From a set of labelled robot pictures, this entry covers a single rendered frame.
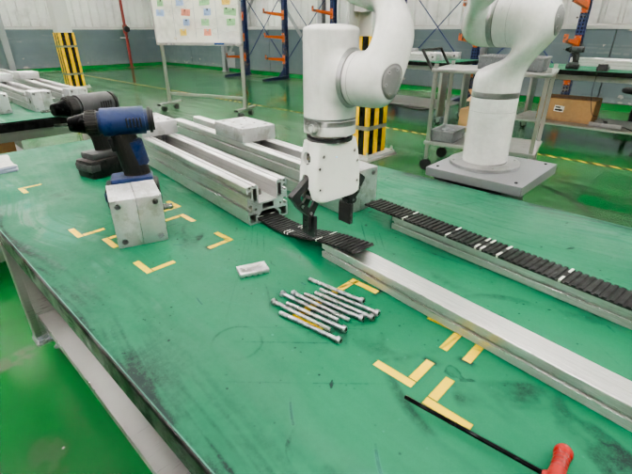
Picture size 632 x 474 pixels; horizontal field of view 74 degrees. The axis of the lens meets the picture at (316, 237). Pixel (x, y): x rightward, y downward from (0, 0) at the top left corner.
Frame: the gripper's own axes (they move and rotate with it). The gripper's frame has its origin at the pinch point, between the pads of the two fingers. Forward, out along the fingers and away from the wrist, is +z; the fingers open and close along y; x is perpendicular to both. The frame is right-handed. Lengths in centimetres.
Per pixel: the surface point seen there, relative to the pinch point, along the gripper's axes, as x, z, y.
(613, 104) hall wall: 176, 74, 755
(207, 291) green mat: 2.5, 6.2, -23.1
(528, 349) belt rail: -37.7, 3.2, -1.6
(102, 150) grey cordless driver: 76, -1, -17
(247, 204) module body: 19.4, 1.3, -4.9
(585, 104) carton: 125, 42, 483
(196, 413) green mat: -18.4, 6.2, -35.1
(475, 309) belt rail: -29.4, 3.2, 0.7
